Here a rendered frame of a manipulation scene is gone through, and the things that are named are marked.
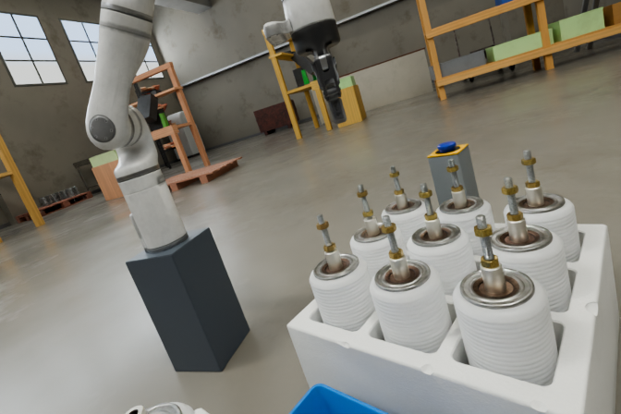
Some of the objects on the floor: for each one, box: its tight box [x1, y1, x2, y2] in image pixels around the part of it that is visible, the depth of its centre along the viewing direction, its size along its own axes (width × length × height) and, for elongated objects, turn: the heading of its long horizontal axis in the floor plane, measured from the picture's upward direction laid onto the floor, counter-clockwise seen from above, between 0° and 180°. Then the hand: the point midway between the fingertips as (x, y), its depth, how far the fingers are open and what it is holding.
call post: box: [428, 146, 480, 206], centre depth 83 cm, size 7×7×31 cm
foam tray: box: [287, 224, 620, 414], centre depth 59 cm, size 39×39×18 cm
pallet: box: [165, 156, 242, 192], centre depth 458 cm, size 120×82×11 cm
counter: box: [311, 47, 433, 124], centre depth 747 cm, size 78×245×84 cm, turn 125°
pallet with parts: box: [15, 187, 93, 224], centre depth 741 cm, size 120×83×34 cm
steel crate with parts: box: [253, 100, 299, 136], centre depth 1039 cm, size 102×118×77 cm
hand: (337, 114), depth 59 cm, fingers open, 6 cm apart
